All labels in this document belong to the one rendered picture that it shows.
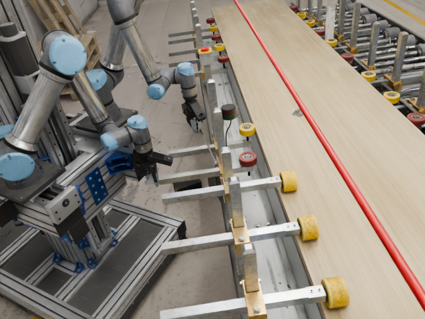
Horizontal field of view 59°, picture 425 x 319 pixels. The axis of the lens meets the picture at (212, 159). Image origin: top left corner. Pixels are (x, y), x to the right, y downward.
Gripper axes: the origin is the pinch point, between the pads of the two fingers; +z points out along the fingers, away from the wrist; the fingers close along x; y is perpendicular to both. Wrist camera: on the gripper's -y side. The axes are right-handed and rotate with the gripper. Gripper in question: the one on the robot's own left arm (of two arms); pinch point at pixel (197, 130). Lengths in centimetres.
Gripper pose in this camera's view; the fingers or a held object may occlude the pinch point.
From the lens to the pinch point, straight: 193.2
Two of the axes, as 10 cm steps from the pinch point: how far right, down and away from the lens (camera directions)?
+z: 1.2, 8.0, 5.9
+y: -4.5, -4.8, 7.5
